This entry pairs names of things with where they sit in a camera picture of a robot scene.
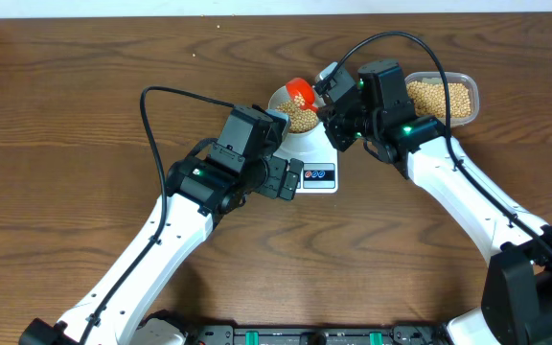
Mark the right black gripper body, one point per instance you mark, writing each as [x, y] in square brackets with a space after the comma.
[356, 125]

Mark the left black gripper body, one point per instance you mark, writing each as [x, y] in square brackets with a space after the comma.
[271, 187]

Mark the red plastic scoop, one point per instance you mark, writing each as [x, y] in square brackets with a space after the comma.
[302, 94]

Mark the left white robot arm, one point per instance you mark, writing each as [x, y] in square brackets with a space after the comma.
[210, 182]

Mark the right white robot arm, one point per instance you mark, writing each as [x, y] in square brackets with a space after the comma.
[375, 108]

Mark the white digital kitchen scale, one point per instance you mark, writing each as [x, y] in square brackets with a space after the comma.
[320, 172]

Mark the soybeans in bowl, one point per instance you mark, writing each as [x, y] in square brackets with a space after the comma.
[301, 120]

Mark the grey round bowl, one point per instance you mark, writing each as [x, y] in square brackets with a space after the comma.
[280, 96]

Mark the soybeans in container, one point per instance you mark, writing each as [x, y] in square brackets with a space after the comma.
[429, 99]

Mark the clear plastic container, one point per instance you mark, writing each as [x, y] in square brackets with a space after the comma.
[452, 77]

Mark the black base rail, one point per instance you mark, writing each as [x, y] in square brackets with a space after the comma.
[314, 335]

